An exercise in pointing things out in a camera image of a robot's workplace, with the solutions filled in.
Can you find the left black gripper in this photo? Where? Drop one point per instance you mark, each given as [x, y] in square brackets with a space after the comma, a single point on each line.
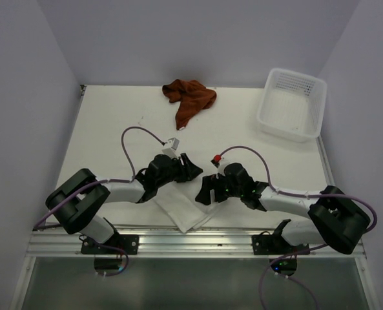
[188, 172]

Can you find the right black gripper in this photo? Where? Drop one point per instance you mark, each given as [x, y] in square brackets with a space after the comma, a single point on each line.
[210, 183]

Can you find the white towel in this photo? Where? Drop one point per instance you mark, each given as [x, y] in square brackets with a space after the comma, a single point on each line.
[179, 205]

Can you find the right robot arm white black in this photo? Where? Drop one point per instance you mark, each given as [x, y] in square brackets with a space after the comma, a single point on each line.
[326, 217]

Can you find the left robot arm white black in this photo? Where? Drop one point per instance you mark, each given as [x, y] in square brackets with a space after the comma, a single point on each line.
[76, 203]

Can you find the brown towel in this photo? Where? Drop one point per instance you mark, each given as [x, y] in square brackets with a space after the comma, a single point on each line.
[192, 96]

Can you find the white plastic basket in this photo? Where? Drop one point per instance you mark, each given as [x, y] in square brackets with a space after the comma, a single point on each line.
[292, 105]

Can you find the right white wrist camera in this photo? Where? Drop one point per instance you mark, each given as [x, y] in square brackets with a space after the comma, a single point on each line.
[218, 161]

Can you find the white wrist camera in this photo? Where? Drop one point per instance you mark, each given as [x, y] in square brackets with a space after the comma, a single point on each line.
[170, 147]
[218, 161]

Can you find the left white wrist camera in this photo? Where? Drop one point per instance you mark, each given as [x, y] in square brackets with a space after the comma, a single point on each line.
[170, 147]

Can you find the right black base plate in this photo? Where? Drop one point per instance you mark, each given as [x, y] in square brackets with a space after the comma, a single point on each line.
[273, 244]

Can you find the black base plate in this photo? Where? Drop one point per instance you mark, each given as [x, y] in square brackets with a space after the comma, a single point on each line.
[273, 244]
[128, 243]

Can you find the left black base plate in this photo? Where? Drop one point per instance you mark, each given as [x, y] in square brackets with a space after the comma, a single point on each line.
[128, 243]

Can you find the aluminium mounting rail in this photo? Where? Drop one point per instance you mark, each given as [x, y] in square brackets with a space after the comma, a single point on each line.
[160, 242]

